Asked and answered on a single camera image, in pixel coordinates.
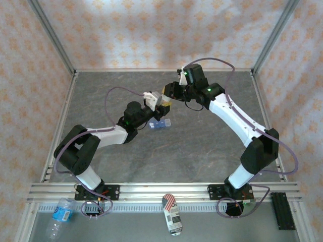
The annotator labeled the long aluminium base rail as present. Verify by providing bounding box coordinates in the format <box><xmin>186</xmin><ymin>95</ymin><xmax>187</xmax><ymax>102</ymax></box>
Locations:
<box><xmin>27</xmin><ymin>181</ymin><xmax>303</xmax><ymax>203</ymax></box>

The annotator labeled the clear plastic water bottle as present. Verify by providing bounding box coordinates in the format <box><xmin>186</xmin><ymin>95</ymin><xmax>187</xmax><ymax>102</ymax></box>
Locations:
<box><xmin>46</xmin><ymin>197</ymin><xmax>76</xmax><ymax>240</ymax></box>

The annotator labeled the aluminium side rail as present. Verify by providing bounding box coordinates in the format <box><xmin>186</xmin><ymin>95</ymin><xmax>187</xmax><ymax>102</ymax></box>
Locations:
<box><xmin>249</xmin><ymin>72</ymin><xmax>288</xmax><ymax>183</ymax></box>
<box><xmin>40</xmin><ymin>72</ymin><xmax>78</xmax><ymax>183</ymax></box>

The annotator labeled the aluminium frame post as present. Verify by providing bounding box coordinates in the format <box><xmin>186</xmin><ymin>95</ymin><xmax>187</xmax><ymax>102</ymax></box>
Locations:
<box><xmin>252</xmin><ymin>0</ymin><xmax>300</xmax><ymax>74</ymax></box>
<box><xmin>26</xmin><ymin>0</ymin><xmax>77</xmax><ymax>74</ymax></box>

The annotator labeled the blue clear pill organizer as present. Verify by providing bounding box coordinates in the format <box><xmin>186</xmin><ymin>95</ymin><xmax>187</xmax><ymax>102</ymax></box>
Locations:
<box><xmin>148</xmin><ymin>117</ymin><xmax>172</xmax><ymax>130</ymax></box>

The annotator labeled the black slotted bracket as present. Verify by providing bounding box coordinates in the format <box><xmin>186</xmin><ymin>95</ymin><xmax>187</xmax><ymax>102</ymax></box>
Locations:
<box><xmin>270</xmin><ymin>192</ymin><xmax>296</xmax><ymax>230</ymax></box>

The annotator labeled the flag print can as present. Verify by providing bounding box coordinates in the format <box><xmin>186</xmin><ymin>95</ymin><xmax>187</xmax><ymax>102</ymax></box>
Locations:
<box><xmin>161</xmin><ymin>193</ymin><xmax>184</xmax><ymax>237</ymax></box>

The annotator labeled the white slotted cable duct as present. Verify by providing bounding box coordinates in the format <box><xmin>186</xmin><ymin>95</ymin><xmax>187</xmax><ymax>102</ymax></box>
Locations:
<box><xmin>37</xmin><ymin>203</ymin><xmax>229</xmax><ymax>213</ymax></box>

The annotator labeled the aluminium rear rail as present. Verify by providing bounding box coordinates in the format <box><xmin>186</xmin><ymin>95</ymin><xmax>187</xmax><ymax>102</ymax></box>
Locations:
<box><xmin>74</xmin><ymin>67</ymin><xmax>253</xmax><ymax>74</ymax></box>

